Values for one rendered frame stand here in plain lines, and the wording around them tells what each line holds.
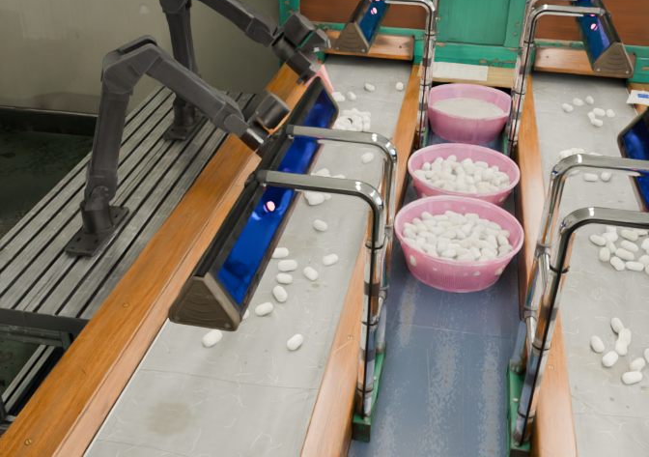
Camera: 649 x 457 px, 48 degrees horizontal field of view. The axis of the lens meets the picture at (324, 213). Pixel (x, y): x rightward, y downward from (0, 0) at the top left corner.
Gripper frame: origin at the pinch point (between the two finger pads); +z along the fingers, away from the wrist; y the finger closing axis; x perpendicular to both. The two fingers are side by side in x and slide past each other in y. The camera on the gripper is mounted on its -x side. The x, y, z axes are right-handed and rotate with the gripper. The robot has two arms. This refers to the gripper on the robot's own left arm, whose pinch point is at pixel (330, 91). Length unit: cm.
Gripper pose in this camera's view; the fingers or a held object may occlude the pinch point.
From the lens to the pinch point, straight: 205.9
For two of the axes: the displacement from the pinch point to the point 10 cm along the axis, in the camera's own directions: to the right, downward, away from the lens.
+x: -6.4, 5.8, 5.0
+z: 7.4, 6.4, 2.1
